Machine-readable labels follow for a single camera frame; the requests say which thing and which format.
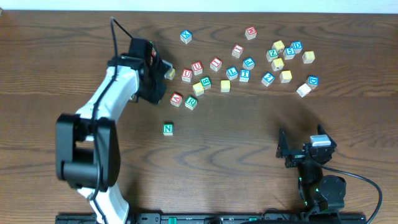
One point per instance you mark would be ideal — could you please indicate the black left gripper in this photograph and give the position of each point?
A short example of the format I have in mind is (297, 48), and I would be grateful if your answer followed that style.
(158, 76)

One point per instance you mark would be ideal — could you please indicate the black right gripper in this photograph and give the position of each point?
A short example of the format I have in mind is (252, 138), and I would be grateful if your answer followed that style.
(297, 157)

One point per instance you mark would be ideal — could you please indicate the red u block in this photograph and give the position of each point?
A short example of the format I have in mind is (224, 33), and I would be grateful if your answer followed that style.
(187, 75)
(197, 68)

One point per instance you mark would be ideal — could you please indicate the green R block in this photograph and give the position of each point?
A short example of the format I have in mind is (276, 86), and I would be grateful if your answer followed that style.
(191, 103)

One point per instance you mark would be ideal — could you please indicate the green N block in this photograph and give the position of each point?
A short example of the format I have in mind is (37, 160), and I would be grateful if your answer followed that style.
(168, 129)

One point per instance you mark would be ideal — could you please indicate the red i block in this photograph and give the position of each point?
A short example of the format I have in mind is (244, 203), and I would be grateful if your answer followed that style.
(216, 64)
(237, 51)

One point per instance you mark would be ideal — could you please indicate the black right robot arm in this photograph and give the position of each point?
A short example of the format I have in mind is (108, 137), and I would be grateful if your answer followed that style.
(321, 193)

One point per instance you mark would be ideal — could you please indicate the red A block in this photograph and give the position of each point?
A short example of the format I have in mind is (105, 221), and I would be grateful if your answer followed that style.
(176, 99)

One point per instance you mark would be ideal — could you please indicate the plain block red 3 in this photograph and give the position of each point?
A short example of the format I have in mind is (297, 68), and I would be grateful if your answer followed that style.
(303, 90)

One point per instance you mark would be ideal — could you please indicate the green B block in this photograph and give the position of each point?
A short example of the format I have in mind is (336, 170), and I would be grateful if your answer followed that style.
(206, 82)

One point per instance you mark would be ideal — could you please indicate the blue X block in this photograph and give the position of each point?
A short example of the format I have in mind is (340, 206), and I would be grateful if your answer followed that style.
(186, 36)

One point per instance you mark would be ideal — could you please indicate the blue D block near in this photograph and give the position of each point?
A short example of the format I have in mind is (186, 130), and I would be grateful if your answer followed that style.
(312, 82)

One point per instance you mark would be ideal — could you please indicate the blue d block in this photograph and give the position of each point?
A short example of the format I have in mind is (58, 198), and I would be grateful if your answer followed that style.
(312, 82)
(297, 46)

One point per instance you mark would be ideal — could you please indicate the yellow S block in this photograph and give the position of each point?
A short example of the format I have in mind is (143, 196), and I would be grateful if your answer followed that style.
(285, 76)

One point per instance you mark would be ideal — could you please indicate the blue 2 block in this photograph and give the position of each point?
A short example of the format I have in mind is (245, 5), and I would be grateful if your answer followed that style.
(267, 79)

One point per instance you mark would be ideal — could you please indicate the yellow O block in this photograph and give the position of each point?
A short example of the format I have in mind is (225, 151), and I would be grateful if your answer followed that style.
(225, 86)

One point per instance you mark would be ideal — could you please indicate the blue L block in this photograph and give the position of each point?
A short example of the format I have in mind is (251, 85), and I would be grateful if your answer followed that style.
(232, 73)

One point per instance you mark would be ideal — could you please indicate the yellow B block right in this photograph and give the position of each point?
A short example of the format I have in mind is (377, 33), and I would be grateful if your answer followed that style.
(308, 57)

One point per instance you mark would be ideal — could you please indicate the blue T block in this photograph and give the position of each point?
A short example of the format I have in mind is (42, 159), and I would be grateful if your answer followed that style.
(244, 75)

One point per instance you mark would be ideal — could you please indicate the blue 5 block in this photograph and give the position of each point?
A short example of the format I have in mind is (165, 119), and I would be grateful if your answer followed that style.
(288, 53)

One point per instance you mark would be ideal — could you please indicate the green Z block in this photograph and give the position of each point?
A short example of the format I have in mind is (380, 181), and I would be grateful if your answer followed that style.
(271, 55)

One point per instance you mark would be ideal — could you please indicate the blue P block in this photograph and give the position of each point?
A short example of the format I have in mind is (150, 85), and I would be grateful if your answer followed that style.
(248, 63)

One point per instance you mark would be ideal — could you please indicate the blue D block far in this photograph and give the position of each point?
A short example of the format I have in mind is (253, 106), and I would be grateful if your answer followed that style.
(297, 46)

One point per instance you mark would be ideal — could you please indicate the yellow picture block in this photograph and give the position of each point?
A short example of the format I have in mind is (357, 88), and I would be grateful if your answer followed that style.
(278, 46)

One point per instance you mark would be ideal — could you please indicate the red M block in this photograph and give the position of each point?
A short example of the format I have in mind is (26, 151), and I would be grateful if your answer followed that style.
(250, 33)

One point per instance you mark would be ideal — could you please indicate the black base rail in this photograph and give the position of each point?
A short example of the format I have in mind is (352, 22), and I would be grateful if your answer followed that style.
(268, 217)

